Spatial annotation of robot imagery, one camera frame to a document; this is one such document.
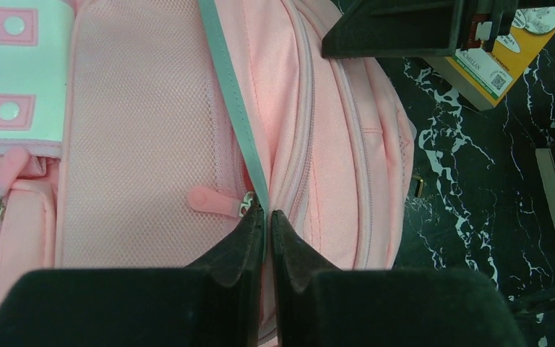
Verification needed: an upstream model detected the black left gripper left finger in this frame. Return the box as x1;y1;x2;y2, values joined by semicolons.
0;207;264;346

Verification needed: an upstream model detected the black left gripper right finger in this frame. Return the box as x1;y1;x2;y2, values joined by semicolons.
271;211;525;346

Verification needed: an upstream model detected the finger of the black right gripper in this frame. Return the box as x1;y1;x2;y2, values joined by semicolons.
322;0;465;59

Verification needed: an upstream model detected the orange activity book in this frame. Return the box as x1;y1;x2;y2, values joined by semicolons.
425;7;555;111

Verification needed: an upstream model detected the pink student backpack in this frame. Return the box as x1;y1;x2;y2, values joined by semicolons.
0;0;417;347

